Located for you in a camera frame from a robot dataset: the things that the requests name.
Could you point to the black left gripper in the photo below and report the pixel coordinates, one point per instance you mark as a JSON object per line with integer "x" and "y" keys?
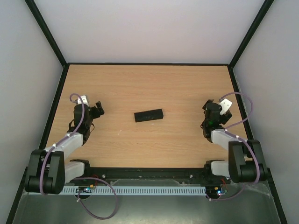
{"x": 97, "y": 113}

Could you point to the light blue slotted cable duct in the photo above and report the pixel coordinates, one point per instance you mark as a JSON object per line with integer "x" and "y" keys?
{"x": 135, "y": 191}

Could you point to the black sunglasses case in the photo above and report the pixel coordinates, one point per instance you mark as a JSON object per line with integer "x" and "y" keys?
{"x": 148, "y": 115}

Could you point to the black aluminium frame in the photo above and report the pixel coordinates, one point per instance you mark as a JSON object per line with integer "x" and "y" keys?
{"x": 153, "y": 172}

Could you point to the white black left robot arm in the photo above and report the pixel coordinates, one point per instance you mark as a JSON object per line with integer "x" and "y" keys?
{"x": 47, "y": 172}

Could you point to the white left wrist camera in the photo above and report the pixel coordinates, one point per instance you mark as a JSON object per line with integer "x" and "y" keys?
{"x": 83, "y": 100}

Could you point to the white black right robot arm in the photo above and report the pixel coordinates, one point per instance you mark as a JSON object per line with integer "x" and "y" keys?
{"x": 245, "y": 162}

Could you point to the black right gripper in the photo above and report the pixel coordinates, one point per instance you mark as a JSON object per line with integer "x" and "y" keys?
{"x": 208, "y": 105}

